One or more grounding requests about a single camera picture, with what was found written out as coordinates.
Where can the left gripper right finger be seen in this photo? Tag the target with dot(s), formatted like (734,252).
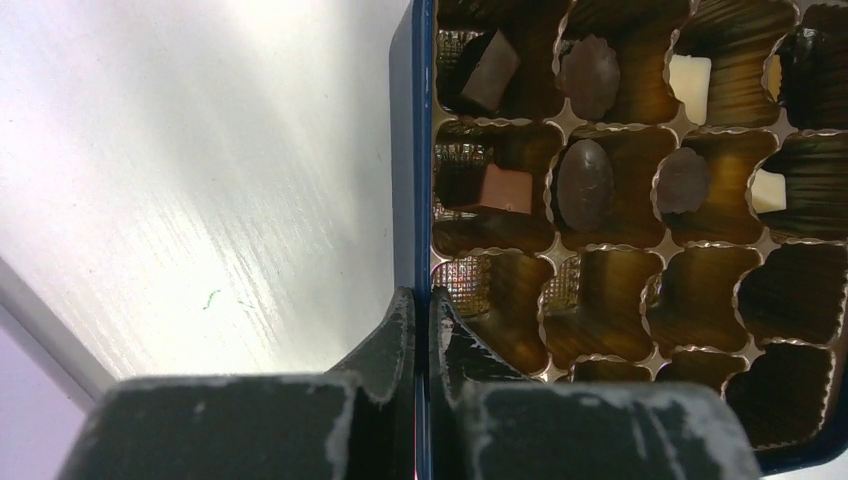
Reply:
(489,421)

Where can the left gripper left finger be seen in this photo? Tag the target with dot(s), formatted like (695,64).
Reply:
(354,421)

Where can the white chocolate piece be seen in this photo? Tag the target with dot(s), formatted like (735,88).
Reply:
(689,78)

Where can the dark oval chocolate in box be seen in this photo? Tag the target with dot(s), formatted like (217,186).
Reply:
(584,185)

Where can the blue tin chocolate box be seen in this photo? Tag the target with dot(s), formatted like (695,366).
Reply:
(752,305)

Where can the dark square chocolate in box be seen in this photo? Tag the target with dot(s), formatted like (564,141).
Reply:
(488,64)

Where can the dark round chocolate in box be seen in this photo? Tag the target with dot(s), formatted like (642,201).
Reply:
(590,77)

